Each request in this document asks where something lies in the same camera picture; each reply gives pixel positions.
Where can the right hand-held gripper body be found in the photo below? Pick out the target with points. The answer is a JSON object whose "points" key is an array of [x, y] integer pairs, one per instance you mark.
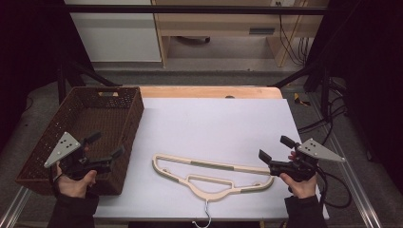
{"points": [[316, 150]]}

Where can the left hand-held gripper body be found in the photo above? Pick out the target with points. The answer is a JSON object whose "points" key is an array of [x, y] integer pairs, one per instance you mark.
{"points": [[65, 147]]}

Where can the brown woven basket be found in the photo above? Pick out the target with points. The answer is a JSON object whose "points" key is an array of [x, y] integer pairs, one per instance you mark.
{"points": [[104, 117]]}

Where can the cream plastic clothes hanger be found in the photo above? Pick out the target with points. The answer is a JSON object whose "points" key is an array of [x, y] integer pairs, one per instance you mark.
{"points": [[209, 164]]}

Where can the person's right hand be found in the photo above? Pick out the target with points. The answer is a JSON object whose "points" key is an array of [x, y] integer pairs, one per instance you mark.
{"points": [[302, 189]]}

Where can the person's left hand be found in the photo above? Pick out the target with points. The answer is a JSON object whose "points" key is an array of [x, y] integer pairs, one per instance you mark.
{"points": [[74, 187]]}

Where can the yellow and black tool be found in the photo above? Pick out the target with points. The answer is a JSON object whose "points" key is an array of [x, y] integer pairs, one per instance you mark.
{"points": [[299, 100]]}

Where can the black metal stand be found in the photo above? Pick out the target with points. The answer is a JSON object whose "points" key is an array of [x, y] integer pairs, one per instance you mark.
{"points": [[61, 83], [323, 95]]}

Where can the white table mat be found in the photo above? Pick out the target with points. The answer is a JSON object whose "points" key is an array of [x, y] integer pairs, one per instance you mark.
{"points": [[206, 126]]}

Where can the dark curtain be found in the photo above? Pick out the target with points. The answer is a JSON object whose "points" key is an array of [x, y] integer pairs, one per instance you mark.
{"points": [[28, 47], [374, 63]]}

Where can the white cabinet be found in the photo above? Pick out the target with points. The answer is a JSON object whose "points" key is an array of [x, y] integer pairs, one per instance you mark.
{"points": [[117, 34]]}

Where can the light wooden desk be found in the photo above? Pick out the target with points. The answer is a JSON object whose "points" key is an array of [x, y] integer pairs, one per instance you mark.
{"points": [[218, 22]]}

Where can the aluminium rail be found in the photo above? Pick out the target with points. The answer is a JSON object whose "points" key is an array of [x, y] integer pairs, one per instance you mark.
{"points": [[358, 196], [12, 210]]}

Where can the black frame crossbar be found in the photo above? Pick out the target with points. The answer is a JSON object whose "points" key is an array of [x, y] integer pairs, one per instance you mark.
{"points": [[190, 9]]}

